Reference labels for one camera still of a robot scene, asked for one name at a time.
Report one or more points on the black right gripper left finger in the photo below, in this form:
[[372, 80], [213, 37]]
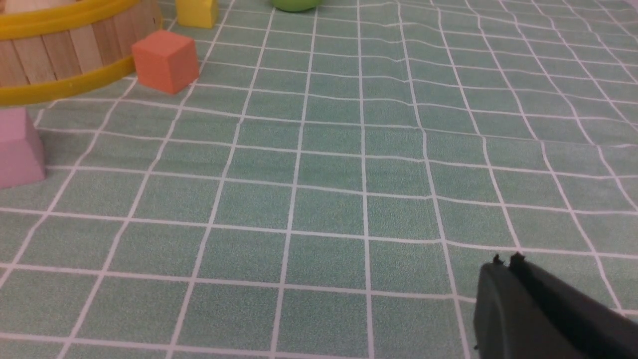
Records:
[[509, 324]]

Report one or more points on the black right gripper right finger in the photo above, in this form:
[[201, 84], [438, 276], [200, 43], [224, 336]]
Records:
[[592, 329]]

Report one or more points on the bamboo steamer tray yellow rim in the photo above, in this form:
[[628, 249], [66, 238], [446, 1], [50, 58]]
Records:
[[52, 49]]

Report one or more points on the green checkered tablecloth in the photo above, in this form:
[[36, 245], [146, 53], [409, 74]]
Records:
[[331, 185]]

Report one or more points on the green bun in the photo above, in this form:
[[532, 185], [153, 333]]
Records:
[[295, 6]]

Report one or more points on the orange foam cube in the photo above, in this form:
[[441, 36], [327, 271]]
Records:
[[166, 61]]

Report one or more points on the yellow foam cube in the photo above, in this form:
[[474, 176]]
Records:
[[197, 13]]

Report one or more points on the pink foam block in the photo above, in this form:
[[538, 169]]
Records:
[[22, 155]]

